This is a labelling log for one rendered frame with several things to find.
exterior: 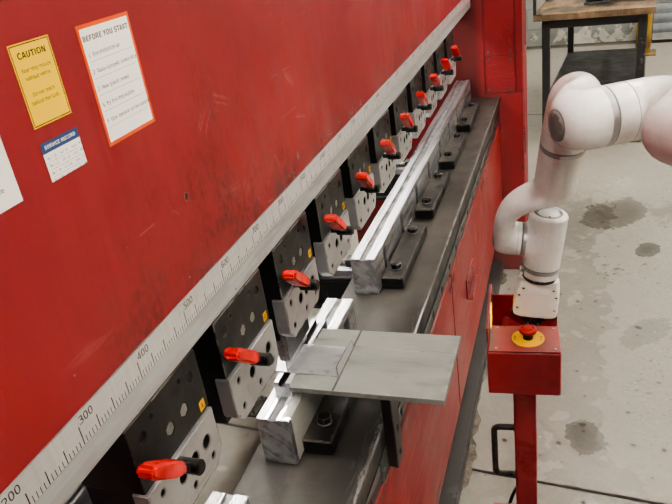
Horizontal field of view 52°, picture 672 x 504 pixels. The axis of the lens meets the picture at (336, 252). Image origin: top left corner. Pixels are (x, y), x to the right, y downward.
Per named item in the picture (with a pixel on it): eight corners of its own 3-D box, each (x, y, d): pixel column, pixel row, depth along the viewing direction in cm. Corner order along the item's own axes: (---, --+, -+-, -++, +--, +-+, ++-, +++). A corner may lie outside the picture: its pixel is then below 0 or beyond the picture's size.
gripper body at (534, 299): (517, 277, 156) (511, 318, 162) (564, 282, 154) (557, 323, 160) (517, 261, 162) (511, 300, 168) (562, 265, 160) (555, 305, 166)
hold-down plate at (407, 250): (404, 289, 165) (402, 278, 163) (382, 288, 167) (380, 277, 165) (427, 234, 190) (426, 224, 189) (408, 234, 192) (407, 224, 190)
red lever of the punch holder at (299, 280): (298, 268, 101) (320, 280, 110) (272, 267, 102) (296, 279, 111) (297, 280, 101) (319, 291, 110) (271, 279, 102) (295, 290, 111)
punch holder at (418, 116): (416, 140, 194) (411, 81, 186) (387, 141, 196) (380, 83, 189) (426, 124, 206) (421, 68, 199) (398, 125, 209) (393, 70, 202)
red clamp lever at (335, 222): (338, 212, 118) (354, 226, 127) (315, 212, 119) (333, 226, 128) (337, 222, 117) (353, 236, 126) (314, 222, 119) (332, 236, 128)
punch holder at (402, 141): (401, 165, 177) (394, 102, 170) (369, 166, 180) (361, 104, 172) (412, 146, 189) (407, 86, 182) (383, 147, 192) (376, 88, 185)
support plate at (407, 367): (444, 405, 108) (444, 400, 107) (289, 391, 116) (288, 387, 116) (461, 340, 123) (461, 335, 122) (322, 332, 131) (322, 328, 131)
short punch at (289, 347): (292, 371, 119) (283, 325, 115) (282, 370, 120) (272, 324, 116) (311, 338, 128) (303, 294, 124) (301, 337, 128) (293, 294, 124)
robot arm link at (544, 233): (518, 270, 155) (561, 274, 153) (525, 218, 148) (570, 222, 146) (518, 252, 162) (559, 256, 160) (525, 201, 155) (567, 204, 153)
